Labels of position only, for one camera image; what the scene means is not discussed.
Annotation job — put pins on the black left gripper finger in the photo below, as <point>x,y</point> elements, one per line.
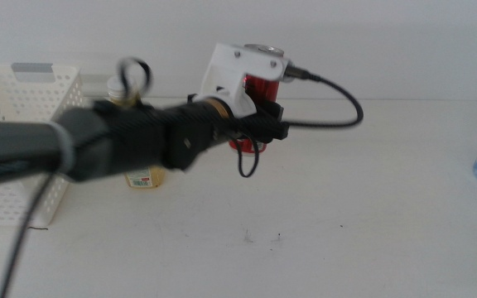
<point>269,127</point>
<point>272,108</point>

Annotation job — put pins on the red cola can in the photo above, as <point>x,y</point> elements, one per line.
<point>261,89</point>

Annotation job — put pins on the yellow tea bottle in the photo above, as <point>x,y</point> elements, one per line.
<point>145,178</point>

